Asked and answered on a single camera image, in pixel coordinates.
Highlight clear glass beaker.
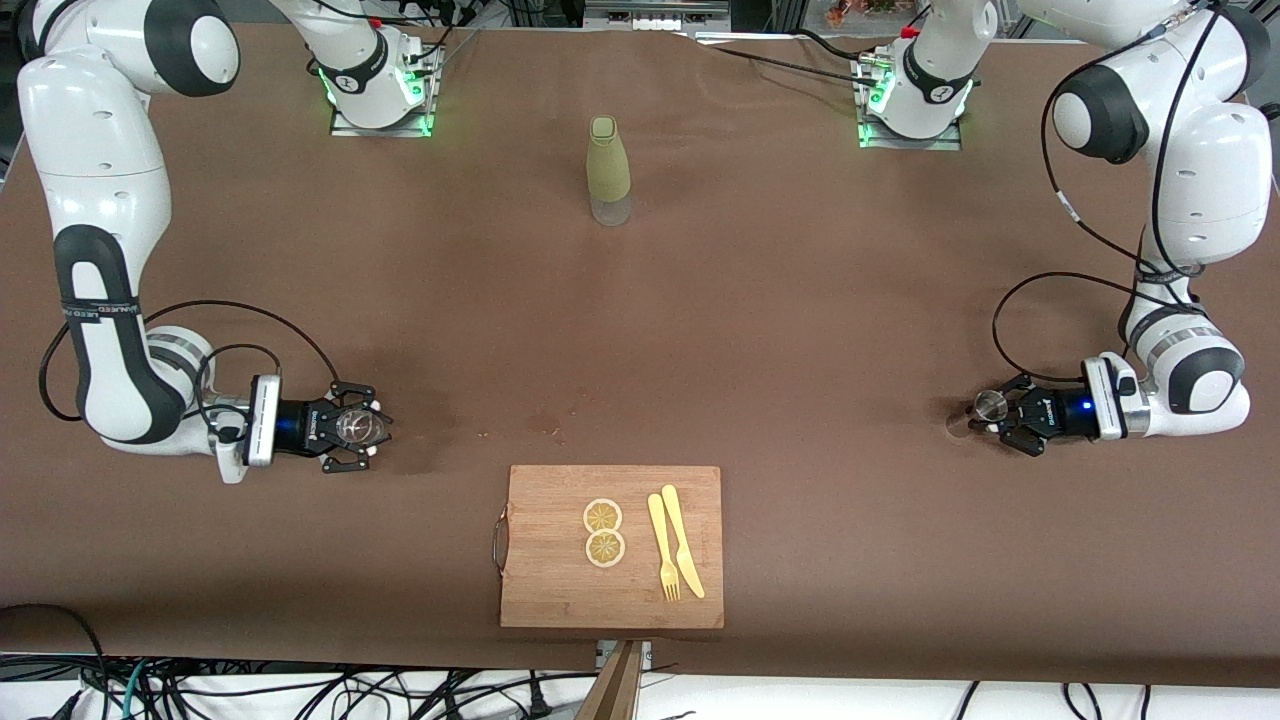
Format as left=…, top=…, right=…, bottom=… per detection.
left=336, top=408, right=387, bottom=449

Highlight steel jigger measuring cup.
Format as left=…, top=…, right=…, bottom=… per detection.
left=944, top=390, right=1008, bottom=439

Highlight wooden cutting board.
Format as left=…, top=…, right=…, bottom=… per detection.
left=492, top=465, right=725, bottom=630

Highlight brown table cover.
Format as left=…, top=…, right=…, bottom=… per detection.
left=0, top=18, right=1280, bottom=691

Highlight yellow plastic fork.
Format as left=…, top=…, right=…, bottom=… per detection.
left=647, top=493, right=682, bottom=603

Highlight yellow plastic knife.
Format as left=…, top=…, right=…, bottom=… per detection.
left=661, top=484, right=706, bottom=600

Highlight green sleeved glass bottle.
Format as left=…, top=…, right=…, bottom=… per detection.
left=586, top=116, right=633, bottom=227

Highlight grey metal equipment box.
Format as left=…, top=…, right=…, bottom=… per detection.
left=585, top=0, right=731, bottom=29

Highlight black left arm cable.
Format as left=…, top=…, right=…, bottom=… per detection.
left=992, top=0, right=1226, bottom=386

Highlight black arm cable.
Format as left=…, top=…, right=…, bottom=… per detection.
left=992, top=0, right=1226, bottom=386
left=38, top=298, right=341, bottom=471

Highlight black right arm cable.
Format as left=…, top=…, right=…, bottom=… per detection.
left=38, top=298, right=341, bottom=471

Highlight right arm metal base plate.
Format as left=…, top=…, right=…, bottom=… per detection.
left=330, top=45, right=441, bottom=138

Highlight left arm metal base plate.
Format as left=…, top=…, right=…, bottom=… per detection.
left=852, top=55, right=963, bottom=151

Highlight tangled black floor cables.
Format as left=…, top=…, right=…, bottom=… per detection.
left=60, top=660, right=701, bottom=720

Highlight teal cable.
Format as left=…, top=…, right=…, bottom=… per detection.
left=95, top=660, right=151, bottom=720

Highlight grey metal bracket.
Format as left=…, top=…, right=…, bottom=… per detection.
left=596, top=640, right=654, bottom=673

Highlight thick black cable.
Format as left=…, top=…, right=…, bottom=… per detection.
left=0, top=603, right=109, bottom=701

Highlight wooden post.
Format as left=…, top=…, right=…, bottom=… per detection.
left=578, top=640, right=646, bottom=720

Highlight black power cable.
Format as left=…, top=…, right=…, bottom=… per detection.
left=700, top=28, right=881, bottom=89

